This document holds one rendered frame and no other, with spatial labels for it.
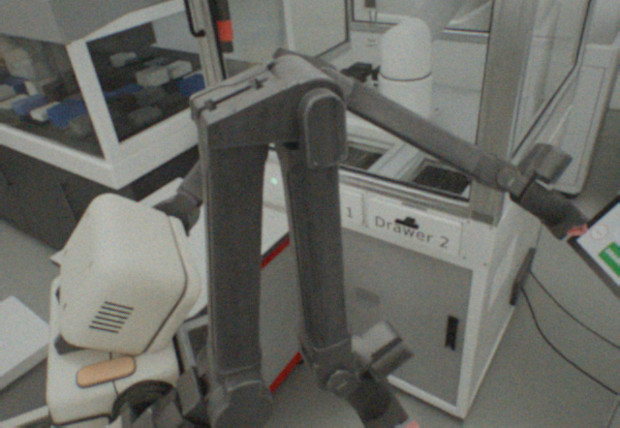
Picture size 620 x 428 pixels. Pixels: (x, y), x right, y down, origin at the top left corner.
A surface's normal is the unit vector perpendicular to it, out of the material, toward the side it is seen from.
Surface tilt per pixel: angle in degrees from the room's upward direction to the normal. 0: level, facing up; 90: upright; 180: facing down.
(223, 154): 90
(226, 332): 89
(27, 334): 0
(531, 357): 0
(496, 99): 90
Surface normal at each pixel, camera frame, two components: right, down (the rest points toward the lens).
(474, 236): -0.56, 0.49
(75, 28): 0.82, 0.26
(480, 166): 0.00, 0.22
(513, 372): -0.07, -0.83
